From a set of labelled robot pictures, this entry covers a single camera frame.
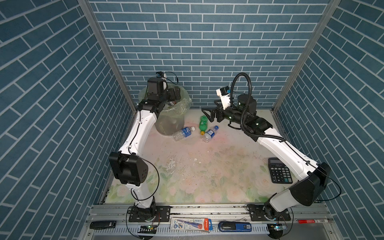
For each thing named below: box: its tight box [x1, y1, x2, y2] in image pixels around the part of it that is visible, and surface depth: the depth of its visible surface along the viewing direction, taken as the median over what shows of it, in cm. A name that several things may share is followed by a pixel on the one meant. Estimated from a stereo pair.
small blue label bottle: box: [201, 125, 219, 143], surface depth 103 cm
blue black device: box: [218, 222, 253, 232], surface depth 69 cm
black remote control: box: [89, 221, 117, 230], surface depth 70 cm
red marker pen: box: [298, 219, 329, 224], surface depth 72 cm
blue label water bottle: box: [172, 126, 196, 142], surface depth 103 cm
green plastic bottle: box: [199, 115, 208, 136], surface depth 107 cm
